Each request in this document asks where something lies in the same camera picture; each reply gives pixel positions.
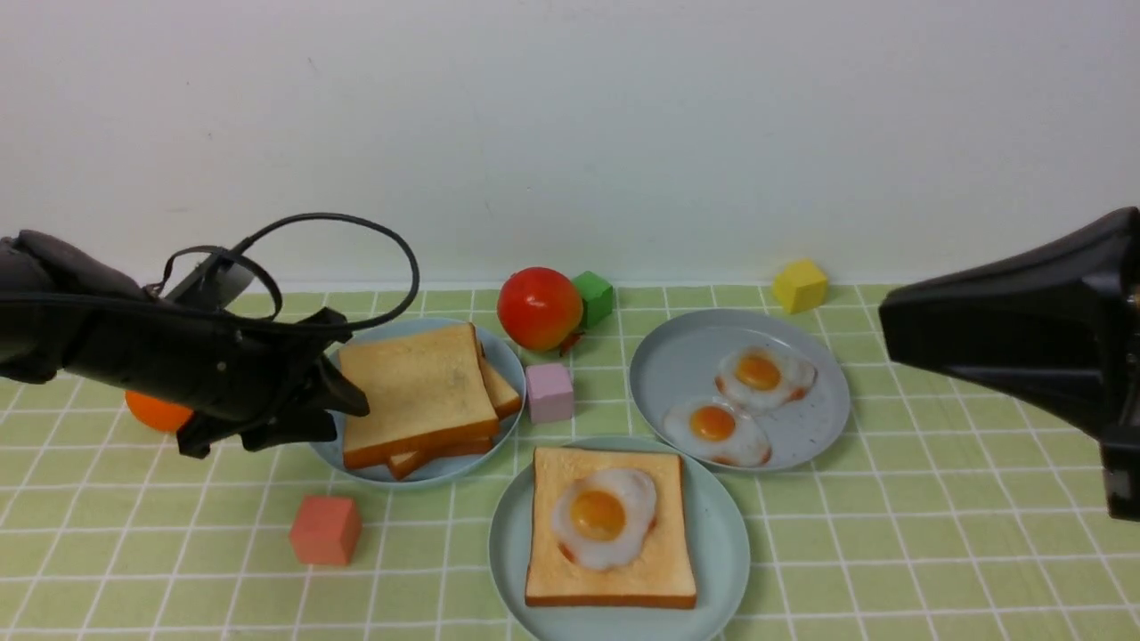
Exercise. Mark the yellow wooden cube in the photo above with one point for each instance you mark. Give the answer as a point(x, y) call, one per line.
point(800, 286)

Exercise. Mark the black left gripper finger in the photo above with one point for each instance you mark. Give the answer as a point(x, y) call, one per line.
point(198, 435)
point(329, 389)

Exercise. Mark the green wooden cube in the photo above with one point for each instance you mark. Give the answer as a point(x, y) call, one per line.
point(597, 296)

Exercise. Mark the blue egg plate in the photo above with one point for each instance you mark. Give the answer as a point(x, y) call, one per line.
point(679, 360)

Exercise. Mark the green checkered tablecloth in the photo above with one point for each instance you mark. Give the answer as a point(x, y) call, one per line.
point(942, 513)

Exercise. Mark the pink wooden cube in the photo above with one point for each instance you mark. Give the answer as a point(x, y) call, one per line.
point(550, 393)

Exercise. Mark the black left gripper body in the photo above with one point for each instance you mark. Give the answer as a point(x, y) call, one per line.
point(221, 370)

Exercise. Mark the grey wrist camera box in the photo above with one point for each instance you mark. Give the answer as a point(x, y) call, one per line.
point(214, 282)

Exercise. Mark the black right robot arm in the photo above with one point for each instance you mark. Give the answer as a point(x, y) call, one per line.
point(1050, 327)

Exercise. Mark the red pomegranate fruit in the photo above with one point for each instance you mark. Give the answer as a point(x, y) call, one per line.
point(541, 310)

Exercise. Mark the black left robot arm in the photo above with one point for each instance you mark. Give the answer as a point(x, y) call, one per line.
point(50, 289)

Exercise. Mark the salmon red wooden cube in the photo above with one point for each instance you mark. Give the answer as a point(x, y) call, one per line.
point(325, 530)

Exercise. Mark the toast slice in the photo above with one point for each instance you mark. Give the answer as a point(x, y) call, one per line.
point(401, 466)
point(504, 398)
point(663, 575)
point(424, 390)

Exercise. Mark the blue bread plate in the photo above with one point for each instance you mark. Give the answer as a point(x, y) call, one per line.
point(442, 470)

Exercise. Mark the orange mandarin fruit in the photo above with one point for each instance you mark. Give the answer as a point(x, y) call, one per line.
point(162, 417)

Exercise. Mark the fried egg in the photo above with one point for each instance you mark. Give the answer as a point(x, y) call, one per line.
point(600, 522)
point(759, 380)
point(710, 428)

